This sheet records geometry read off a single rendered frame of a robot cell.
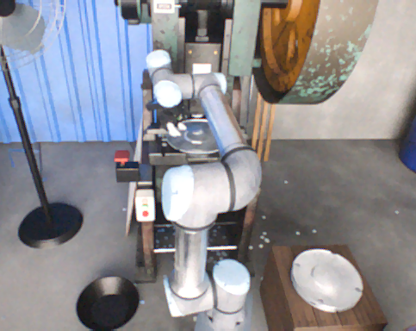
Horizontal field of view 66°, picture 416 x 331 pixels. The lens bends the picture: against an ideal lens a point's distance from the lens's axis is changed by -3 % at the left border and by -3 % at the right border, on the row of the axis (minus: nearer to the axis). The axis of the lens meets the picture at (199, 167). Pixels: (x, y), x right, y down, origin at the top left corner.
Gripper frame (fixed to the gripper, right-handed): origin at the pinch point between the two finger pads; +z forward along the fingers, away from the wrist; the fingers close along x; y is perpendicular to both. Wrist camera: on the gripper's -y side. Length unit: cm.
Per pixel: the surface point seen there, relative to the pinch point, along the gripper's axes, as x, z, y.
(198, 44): 27.4, -22.4, -3.5
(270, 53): 64, -1, 9
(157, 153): -2.3, 16.5, -12.1
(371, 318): -8, 52, 92
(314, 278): -5, 50, 67
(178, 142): 3.7, 10.5, -3.0
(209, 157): 3.2, 10.5, 13.5
